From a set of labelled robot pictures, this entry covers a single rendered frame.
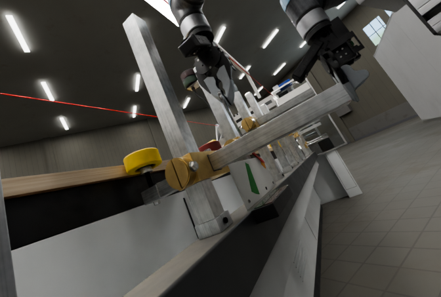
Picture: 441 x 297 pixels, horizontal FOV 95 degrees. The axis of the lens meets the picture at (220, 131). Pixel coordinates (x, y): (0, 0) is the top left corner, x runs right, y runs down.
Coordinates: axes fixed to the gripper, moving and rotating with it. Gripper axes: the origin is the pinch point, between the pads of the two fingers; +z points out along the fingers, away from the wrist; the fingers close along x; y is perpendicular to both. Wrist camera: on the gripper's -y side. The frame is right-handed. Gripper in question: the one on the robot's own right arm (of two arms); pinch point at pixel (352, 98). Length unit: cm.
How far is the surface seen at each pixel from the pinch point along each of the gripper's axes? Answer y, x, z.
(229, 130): -30.7, -5.8, -7.4
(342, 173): -12, 250, 52
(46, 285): -51, -44, 9
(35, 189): -50, -44, -5
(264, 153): -31.1, 19.2, 1.2
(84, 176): -50, -36, -6
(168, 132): -32.0, -30.8, -6.3
